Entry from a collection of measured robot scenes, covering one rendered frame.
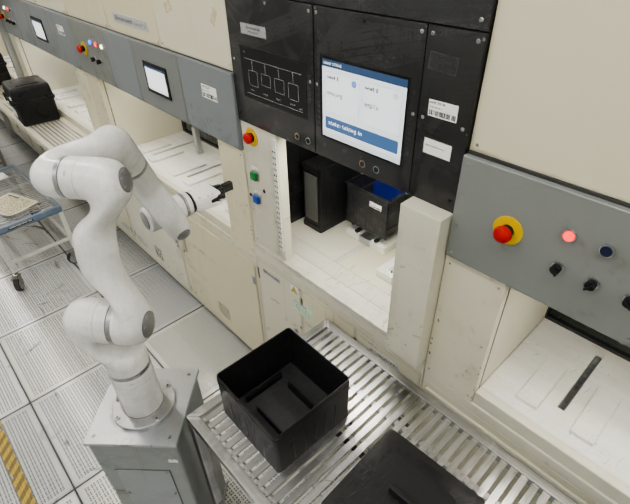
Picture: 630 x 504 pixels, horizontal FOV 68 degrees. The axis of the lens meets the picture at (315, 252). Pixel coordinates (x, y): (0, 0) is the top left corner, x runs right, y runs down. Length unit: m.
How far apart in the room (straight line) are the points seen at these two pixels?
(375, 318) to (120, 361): 0.81
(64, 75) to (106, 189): 3.36
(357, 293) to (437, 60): 0.91
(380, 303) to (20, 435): 1.87
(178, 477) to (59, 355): 1.53
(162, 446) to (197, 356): 1.26
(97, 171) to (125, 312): 0.36
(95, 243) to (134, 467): 0.77
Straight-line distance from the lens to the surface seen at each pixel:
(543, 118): 1.01
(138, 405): 1.53
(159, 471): 1.66
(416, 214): 1.16
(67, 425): 2.69
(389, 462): 1.31
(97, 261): 1.23
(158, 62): 2.13
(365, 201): 1.83
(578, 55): 0.97
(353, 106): 1.26
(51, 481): 2.54
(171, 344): 2.83
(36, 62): 4.39
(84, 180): 1.15
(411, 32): 1.11
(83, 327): 1.33
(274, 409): 1.50
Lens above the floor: 2.00
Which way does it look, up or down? 37 degrees down
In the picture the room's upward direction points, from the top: 1 degrees counter-clockwise
